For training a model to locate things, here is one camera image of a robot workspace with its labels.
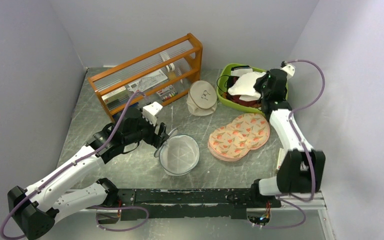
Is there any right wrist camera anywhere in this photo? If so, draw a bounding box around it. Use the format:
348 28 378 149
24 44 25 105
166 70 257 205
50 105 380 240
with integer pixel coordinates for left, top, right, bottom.
280 61 296 80

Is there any cream round laundry bag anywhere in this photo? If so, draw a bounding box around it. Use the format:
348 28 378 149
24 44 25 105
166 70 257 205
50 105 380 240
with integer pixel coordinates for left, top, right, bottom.
186 80 218 117

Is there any colourful marker pack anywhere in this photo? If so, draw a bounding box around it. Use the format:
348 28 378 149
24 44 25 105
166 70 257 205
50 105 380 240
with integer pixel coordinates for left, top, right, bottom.
156 85 178 102

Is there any white clip on rack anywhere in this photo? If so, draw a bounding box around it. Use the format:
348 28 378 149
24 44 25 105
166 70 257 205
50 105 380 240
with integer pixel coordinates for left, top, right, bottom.
165 63 176 72

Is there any black clothing pile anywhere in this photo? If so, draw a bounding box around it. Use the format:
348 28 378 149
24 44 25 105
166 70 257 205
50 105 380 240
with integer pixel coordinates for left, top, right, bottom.
224 76 240 96

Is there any clear plastic package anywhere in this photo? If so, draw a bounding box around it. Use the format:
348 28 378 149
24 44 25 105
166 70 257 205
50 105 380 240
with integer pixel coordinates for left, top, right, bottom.
126 69 168 92

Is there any white folded garment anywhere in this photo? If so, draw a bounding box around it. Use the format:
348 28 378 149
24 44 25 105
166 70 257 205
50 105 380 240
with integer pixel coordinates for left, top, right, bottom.
230 65 254 77

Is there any white mesh laundry bag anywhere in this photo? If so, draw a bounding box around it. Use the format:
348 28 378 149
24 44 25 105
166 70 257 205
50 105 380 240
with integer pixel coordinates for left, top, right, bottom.
153 128 200 176

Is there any small white card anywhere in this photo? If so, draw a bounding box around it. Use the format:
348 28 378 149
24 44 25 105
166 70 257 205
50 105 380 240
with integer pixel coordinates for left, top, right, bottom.
275 148 288 172

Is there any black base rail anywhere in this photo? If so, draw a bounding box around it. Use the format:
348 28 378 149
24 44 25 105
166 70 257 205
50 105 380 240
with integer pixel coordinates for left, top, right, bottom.
99 186 281 221

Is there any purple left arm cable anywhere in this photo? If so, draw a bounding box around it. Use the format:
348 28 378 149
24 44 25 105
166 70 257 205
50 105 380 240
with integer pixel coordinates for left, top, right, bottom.
0 91 150 240

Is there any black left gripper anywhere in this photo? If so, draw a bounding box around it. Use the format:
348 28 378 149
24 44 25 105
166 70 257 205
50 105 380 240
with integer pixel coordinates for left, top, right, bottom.
124 107 170 148

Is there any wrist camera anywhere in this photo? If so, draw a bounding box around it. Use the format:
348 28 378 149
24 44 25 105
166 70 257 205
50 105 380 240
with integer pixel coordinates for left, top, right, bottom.
280 61 296 80
142 101 163 126

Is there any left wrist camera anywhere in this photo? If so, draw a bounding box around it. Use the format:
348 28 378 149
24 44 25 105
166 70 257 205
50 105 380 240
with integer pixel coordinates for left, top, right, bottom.
142 101 163 126

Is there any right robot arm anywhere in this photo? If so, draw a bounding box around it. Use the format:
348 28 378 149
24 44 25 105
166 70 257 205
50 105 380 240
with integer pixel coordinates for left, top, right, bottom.
249 64 326 207

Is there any white bra pad insert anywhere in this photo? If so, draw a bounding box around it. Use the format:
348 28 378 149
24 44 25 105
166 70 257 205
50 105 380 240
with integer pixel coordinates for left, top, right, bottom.
227 71 266 102

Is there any orange wooden rack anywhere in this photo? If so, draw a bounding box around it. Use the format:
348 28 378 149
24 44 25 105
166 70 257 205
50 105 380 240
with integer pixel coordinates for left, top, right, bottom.
88 33 203 121

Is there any green box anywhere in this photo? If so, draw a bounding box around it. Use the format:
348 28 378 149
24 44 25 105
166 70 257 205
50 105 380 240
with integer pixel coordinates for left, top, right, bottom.
102 86 130 108

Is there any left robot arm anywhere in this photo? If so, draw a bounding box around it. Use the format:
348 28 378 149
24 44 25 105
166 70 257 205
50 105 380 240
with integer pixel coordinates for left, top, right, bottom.
7 103 169 240

